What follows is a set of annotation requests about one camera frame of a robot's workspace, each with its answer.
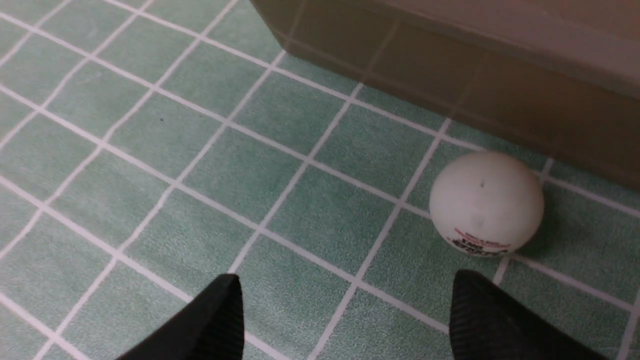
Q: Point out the green checkered table mat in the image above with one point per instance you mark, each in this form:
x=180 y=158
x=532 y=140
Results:
x=149 y=145

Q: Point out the olive green plastic bin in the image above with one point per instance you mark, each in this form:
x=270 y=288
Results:
x=557 y=76

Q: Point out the white ping-pong ball speckled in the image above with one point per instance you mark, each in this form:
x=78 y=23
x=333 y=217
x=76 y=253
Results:
x=487 y=204

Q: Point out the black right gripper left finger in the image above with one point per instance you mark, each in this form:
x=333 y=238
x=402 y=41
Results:
x=210 y=327

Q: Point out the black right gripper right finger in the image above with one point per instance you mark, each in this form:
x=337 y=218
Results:
x=486 y=323

